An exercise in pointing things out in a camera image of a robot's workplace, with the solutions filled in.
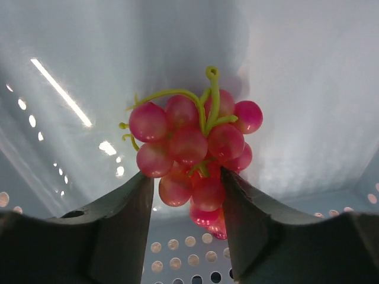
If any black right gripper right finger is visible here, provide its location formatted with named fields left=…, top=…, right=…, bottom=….
left=221, top=169, right=378, bottom=283

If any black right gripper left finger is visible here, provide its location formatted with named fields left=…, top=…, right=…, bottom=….
left=1, top=173, right=154, bottom=283

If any purple grape bunch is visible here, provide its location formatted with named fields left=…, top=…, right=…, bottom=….
left=118, top=66, right=264, bottom=240

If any light blue plastic basket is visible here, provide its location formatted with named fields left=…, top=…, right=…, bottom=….
left=1, top=1, right=378, bottom=283

